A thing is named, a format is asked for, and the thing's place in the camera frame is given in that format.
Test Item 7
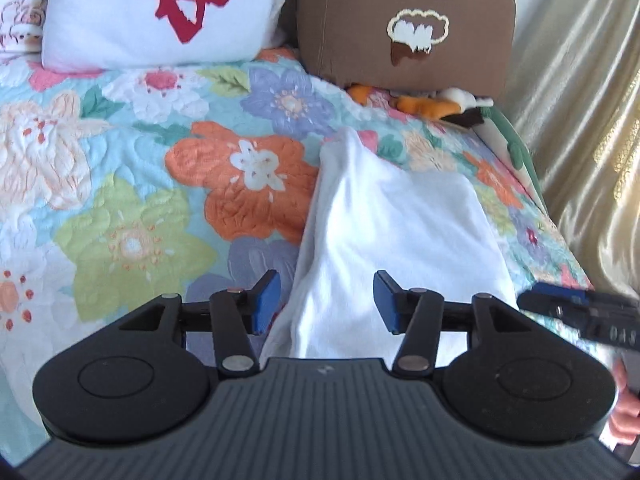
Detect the pink patterned white pillow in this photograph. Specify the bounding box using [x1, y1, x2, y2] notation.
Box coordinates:
[0, 0, 48, 55]

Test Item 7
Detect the floral quilted bedspread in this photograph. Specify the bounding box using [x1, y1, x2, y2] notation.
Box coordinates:
[1, 49, 588, 464]

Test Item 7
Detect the white fleece garment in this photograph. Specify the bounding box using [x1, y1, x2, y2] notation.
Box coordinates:
[260, 128, 516, 364]

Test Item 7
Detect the white pillow red symbol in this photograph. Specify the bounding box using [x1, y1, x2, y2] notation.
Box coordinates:
[41, 0, 276, 73]

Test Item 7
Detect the brown cushion sheep patch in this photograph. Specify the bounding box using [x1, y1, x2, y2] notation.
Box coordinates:
[296, 0, 515, 99]

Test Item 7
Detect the orange white plush toy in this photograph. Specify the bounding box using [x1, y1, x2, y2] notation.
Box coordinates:
[347, 84, 494, 128]

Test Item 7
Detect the person's right hand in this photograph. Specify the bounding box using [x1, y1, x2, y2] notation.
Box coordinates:
[608, 359, 640, 445]

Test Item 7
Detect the green patterned blanket edge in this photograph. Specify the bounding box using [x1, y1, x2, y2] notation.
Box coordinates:
[473, 106, 548, 212]

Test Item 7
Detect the gold satin curtain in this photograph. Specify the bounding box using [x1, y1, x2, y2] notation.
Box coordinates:
[500, 0, 639, 297]

